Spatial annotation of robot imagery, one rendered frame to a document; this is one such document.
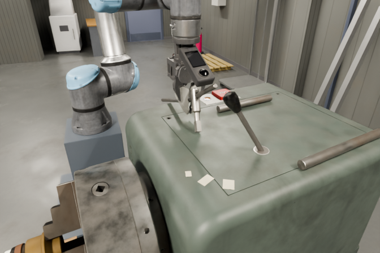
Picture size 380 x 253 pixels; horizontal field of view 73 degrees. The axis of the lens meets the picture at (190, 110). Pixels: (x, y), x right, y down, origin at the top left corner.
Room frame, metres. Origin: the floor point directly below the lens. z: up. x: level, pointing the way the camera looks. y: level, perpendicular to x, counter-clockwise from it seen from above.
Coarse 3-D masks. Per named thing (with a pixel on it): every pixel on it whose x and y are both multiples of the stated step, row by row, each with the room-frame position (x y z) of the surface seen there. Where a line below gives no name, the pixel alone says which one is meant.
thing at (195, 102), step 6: (192, 90) 0.63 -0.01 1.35; (198, 90) 0.63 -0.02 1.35; (192, 96) 0.62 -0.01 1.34; (192, 102) 0.61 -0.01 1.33; (198, 102) 0.61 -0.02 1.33; (192, 108) 0.60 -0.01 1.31; (198, 108) 0.60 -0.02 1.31; (198, 114) 0.59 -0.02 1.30; (198, 120) 0.58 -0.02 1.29; (198, 126) 0.57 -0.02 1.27
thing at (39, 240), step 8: (32, 240) 0.36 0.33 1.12; (40, 240) 0.36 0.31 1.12; (48, 240) 0.37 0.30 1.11; (56, 240) 0.37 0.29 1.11; (16, 248) 0.34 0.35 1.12; (24, 248) 0.34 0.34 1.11; (32, 248) 0.34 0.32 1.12; (40, 248) 0.34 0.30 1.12; (48, 248) 0.35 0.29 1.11; (56, 248) 0.35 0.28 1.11; (64, 248) 0.38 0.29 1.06
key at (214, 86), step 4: (216, 84) 0.56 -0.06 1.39; (208, 88) 0.57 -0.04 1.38; (212, 88) 0.56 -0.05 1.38; (216, 88) 0.55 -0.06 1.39; (200, 92) 0.60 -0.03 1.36; (204, 92) 0.58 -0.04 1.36; (208, 92) 0.58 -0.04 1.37; (196, 96) 0.61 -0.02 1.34; (200, 96) 0.60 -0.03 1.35; (164, 100) 0.79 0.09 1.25; (168, 100) 0.76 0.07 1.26; (172, 100) 0.73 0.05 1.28; (176, 100) 0.70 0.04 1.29; (188, 100) 0.64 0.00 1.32
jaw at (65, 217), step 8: (64, 184) 0.44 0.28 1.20; (72, 184) 0.44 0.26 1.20; (64, 192) 0.43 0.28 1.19; (72, 192) 0.43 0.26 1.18; (64, 200) 0.42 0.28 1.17; (72, 200) 0.42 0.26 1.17; (56, 208) 0.40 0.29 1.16; (64, 208) 0.41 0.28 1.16; (72, 208) 0.41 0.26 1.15; (56, 216) 0.40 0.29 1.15; (64, 216) 0.40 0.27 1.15; (72, 216) 0.40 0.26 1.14; (48, 224) 0.38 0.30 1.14; (56, 224) 0.39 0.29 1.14; (64, 224) 0.39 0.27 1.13; (72, 224) 0.39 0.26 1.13; (80, 224) 0.40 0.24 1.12; (48, 232) 0.37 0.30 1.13; (56, 232) 0.38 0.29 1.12; (64, 232) 0.38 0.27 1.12
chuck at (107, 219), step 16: (112, 160) 0.51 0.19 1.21; (80, 176) 0.43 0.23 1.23; (96, 176) 0.42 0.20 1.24; (112, 176) 0.42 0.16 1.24; (80, 192) 0.38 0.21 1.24; (112, 192) 0.38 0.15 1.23; (80, 208) 0.35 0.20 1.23; (96, 208) 0.35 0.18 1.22; (112, 208) 0.35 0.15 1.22; (128, 208) 0.36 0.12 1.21; (96, 224) 0.33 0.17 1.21; (112, 224) 0.33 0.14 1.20; (128, 224) 0.34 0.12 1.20; (96, 240) 0.31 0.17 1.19; (112, 240) 0.31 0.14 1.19; (128, 240) 0.32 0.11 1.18
